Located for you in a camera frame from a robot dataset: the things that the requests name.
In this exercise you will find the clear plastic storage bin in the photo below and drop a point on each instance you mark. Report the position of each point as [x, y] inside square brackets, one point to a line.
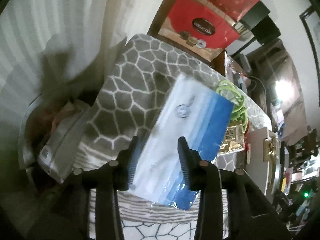
[57, 140]

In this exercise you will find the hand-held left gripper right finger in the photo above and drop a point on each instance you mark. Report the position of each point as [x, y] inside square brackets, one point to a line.
[185, 166]

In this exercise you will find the large dark screen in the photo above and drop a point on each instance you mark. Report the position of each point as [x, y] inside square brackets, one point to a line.
[282, 75]

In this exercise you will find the white curtain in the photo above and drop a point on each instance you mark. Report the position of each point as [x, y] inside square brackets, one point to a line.
[37, 30]

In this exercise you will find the pack of blue face masks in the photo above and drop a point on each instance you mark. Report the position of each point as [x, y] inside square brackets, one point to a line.
[175, 120]

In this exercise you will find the framed wall picture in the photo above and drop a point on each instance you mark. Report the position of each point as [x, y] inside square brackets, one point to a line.
[306, 12]

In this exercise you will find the pile of assorted clutter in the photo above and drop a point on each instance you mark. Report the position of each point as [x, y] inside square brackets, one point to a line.
[295, 155]

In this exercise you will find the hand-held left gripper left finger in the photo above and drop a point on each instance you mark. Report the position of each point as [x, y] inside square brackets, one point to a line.
[133, 165]

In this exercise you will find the gold tissue pack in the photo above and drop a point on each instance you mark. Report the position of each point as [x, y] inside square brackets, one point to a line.
[230, 142]

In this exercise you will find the white cardboard box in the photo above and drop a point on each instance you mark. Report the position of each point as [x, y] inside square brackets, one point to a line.
[257, 160]

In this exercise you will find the red gift bag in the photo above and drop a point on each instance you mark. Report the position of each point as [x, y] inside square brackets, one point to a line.
[185, 12]

